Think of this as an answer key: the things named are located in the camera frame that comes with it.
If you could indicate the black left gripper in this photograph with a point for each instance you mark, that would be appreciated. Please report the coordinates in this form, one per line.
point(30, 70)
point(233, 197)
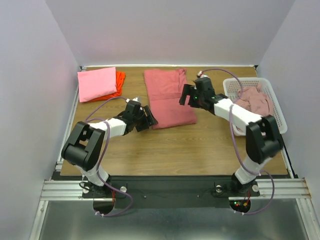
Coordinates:
point(149, 120)

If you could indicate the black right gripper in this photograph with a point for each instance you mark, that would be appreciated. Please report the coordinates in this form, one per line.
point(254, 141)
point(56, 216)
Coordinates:
point(191, 95)

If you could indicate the dusty red t shirt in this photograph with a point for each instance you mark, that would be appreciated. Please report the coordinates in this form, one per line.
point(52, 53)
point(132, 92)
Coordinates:
point(164, 90)

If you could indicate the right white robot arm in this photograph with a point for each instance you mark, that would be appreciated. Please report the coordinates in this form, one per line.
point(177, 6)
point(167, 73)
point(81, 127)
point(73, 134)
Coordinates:
point(262, 136)

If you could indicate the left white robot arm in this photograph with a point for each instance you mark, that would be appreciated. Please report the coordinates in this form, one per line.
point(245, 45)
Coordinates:
point(88, 141)

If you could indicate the white plastic laundry basket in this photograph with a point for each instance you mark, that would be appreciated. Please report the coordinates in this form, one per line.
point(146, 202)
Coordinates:
point(231, 88)

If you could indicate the folded orange t shirt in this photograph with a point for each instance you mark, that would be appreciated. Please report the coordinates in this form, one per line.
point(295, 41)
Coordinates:
point(120, 79)

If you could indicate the pale pink clothes in basket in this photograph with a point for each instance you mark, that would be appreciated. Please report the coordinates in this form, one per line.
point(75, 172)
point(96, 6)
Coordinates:
point(254, 100)

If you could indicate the folded light pink t shirt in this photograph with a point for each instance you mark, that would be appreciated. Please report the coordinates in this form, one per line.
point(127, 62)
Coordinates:
point(93, 84)

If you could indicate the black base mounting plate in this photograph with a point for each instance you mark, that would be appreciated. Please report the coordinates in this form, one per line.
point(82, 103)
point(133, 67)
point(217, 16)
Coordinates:
point(160, 192)

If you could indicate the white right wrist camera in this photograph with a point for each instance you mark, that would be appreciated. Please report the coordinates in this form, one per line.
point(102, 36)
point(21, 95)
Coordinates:
point(201, 75)

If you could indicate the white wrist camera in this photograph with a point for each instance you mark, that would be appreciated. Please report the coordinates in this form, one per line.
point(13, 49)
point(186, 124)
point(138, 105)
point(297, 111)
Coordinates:
point(134, 101)
point(201, 75)

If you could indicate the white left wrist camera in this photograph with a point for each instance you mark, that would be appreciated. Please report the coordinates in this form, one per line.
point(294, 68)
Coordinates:
point(134, 101)

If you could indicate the aluminium frame rail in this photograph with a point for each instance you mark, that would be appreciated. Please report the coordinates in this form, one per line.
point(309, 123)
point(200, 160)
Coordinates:
point(201, 149)

